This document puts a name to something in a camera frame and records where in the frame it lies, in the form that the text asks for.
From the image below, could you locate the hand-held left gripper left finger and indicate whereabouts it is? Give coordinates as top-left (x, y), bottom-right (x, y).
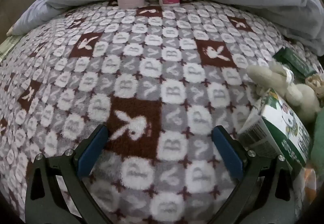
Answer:
top-left (25, 124), bottom-right (114, 224)

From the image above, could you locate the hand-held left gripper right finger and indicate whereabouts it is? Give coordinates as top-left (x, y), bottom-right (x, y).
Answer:
top-left (210, 125), bottom-right (304, 224)

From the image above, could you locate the green white carton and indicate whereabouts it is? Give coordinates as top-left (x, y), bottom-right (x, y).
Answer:
top-left (238, 89), bottom-right (313, 169)

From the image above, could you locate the orange wrapper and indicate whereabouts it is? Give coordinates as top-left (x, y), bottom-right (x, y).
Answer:
top-left (301, 167), bottom-right (318, 204)

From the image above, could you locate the cream plush rabbit toy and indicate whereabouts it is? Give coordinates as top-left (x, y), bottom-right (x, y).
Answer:
top-left (246, 63), bottom-right (322, 123)

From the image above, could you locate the printed fleece blanket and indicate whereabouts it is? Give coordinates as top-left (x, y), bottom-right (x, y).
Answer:
top-left (0, 0), bottom-right (324, 224)

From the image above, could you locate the beige crumpled wrapper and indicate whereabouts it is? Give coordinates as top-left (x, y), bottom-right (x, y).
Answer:
top-left (305, 73), bottom-right (324, 90)

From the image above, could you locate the dark green box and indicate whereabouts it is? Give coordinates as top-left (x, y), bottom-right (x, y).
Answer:
top-left (273, 47), bottom-right (317, 80)

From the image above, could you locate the green patterned sheet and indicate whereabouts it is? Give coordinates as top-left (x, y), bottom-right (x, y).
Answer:
top-left (0, 35), bottom-right (22, 61)

